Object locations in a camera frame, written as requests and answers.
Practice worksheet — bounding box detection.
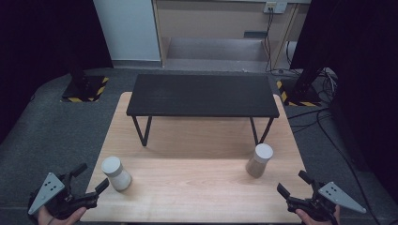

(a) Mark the wooden desk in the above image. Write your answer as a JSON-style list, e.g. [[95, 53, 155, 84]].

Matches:
[[152, 0, 313, 71]]

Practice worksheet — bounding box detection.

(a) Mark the white wall socket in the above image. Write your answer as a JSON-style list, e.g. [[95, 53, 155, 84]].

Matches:
[[263, 1, 287, 14]]

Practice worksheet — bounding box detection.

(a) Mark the dark grey bracket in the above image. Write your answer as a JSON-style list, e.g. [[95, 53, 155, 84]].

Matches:
[[243, 30, 268, 39]]

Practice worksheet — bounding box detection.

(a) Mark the black shelf rack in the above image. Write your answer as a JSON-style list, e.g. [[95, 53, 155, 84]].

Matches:
[[126, 73, 281, 148]]

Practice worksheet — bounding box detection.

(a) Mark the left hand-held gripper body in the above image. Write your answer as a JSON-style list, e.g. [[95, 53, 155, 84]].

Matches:
[[27, 172, 100, 220]]

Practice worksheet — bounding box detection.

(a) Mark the jar of white powder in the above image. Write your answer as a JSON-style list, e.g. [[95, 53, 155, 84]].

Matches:
[[100, 156, 133, 192]]

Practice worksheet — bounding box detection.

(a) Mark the black hanging cable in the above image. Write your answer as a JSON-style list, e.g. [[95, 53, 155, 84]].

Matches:
[[263, 11, 274, 73]]

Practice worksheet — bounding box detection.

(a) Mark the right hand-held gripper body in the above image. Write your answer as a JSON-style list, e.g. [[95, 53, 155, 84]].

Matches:
[[285, 181, 367, 224]]

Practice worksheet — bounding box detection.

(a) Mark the person's right hand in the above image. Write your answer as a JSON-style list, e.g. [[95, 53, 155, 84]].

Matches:
[[295, 204, 342, 225]]

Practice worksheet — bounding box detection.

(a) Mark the dark curtain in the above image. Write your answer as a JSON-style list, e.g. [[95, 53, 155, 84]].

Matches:
[[289, 0, 398, 195], [0, 0, 114, 144]]

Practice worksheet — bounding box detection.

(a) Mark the white cabinet panel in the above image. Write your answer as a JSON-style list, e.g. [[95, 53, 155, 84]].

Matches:
[[93, 0, 162, 63]]

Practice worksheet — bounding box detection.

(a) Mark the jar of brown powder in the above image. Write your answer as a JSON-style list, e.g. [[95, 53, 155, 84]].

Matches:
[[245, 142, 274, 179]]

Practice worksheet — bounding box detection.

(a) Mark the person's left hand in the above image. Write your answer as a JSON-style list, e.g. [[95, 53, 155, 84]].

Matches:
[[37, 205, 88, 225]]

